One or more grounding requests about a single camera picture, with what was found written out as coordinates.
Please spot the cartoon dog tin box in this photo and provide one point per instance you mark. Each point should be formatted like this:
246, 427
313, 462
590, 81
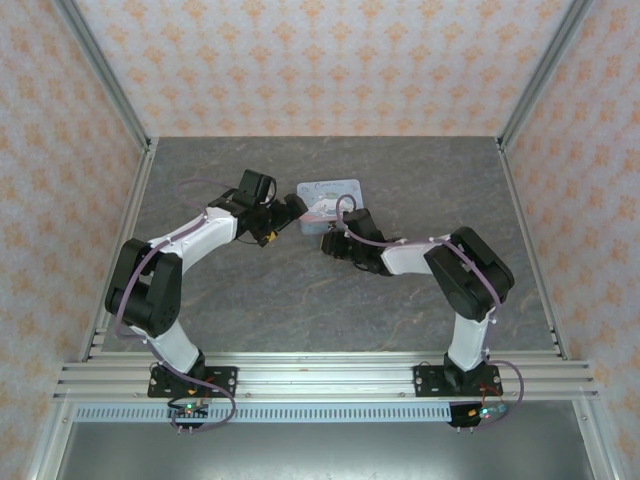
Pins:
320, 200

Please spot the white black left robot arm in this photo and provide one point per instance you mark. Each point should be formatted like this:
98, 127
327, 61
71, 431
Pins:
205, 235

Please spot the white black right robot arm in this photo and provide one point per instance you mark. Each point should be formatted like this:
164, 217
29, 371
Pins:
405, 257

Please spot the grey metal sheet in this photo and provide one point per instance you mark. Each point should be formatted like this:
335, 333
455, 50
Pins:
320, 452

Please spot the aluminium mounting rail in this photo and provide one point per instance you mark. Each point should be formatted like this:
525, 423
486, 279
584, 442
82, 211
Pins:
325, 380

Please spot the aluminium table side rail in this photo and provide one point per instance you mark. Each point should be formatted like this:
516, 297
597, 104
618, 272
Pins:
122, 240
527, 240

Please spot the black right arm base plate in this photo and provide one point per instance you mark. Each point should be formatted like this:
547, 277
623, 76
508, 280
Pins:
427, 380

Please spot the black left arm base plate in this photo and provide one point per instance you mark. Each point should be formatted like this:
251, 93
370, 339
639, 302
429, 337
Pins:
220, 380

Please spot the aluminium frame post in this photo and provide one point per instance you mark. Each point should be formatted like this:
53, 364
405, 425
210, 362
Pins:
542, 70
102, 70

